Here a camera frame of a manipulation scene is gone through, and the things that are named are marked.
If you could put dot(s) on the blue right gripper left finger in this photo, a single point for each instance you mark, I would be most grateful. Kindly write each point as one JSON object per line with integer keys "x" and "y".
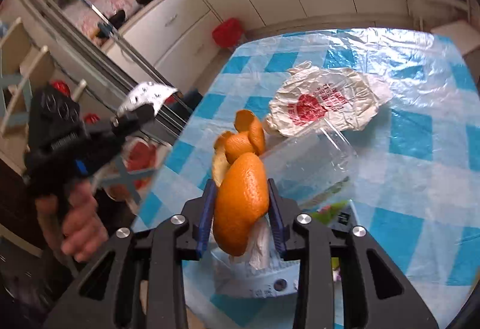
{"x": 204, "y": 223}

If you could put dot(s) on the red floor trash bin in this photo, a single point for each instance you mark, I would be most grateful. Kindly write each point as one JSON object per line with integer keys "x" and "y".
{"x": 228, "y": 34}

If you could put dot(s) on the small white wooden stool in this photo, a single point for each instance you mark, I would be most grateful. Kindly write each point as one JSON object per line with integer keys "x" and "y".
{"x": 462, "y": 34}

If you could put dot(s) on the person's left hand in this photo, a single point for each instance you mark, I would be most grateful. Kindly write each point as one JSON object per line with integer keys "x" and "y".
{"x": 82, "y": 232}

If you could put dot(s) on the clear plastic container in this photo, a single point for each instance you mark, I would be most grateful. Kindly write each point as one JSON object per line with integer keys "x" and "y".
{"x": 312, "y": 166}

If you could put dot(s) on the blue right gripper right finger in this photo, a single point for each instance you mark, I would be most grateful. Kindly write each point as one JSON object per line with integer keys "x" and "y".
{"x": 278, "y": 227}

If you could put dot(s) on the blue checkered plastic tablecloth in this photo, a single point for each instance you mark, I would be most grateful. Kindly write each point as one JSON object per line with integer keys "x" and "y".
{"x": 415, "y": 178}

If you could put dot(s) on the orange peel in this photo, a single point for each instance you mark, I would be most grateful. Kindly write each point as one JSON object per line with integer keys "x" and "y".
{"x": 242, "y": 198}

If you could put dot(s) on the white and red plastic bag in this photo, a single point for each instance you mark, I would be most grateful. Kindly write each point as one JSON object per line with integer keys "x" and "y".
{"x": 342, "y": 98}

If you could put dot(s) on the white slatted shelf rack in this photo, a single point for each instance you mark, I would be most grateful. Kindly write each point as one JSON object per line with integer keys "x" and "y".
{"x": 25, "y": 67}

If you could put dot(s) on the white crumpled plastic bag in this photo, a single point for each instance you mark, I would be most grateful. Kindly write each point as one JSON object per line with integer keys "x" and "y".
{"x": 154, "y": 94}

